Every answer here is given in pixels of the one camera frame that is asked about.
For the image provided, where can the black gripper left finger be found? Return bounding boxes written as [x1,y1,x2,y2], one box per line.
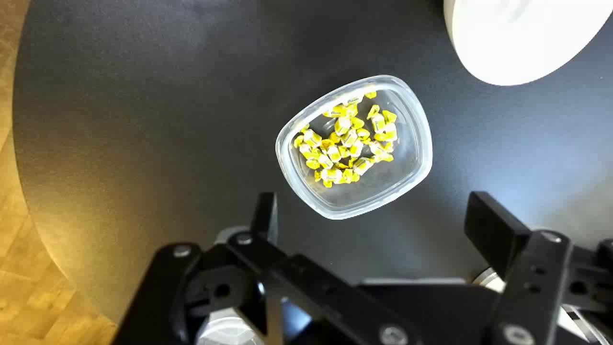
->
[224,190,424,345]

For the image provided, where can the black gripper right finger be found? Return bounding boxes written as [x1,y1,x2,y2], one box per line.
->
[464,190,575,345]

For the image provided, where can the yellow corn kernels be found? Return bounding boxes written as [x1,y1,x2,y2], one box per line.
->
[291,91,401,190]

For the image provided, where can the clear plastic bowl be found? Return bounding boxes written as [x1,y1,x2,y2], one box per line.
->
[274,73,435,223]

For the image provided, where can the white ceramic bowl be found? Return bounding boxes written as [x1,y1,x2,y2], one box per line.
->
[443,0,613,89]

